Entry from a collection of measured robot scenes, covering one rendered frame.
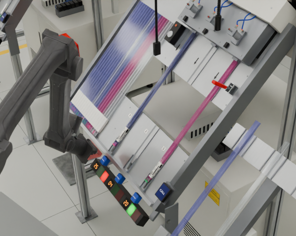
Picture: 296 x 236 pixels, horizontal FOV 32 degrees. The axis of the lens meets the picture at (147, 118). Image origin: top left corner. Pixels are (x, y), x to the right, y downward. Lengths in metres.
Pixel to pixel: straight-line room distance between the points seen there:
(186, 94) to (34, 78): 1.20
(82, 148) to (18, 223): 0.34
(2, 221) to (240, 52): 0.99
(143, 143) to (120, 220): 0.89
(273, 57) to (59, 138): 0.70
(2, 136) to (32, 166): 1.83
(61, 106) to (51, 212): 1.27
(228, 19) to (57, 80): 0.60
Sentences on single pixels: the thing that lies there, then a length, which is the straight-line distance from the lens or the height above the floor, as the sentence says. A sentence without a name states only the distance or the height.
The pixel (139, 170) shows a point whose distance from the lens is 1.76.
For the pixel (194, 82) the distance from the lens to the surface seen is 1.74.
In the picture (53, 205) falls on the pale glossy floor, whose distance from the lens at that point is 2.73.
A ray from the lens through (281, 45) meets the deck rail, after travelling 1.62.
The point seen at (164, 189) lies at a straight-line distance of 1.62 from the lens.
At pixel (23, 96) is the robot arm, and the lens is 1.19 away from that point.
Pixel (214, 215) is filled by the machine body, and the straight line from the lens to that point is 2.05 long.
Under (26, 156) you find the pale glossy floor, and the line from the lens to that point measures 3.04.
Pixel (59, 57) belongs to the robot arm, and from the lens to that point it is 1.28.
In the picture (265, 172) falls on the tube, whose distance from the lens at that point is 1.40.
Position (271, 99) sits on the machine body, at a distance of 2.33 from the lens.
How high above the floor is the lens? 1.96
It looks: 38 degrees down
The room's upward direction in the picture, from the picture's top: 2 degrees counter-clockwise
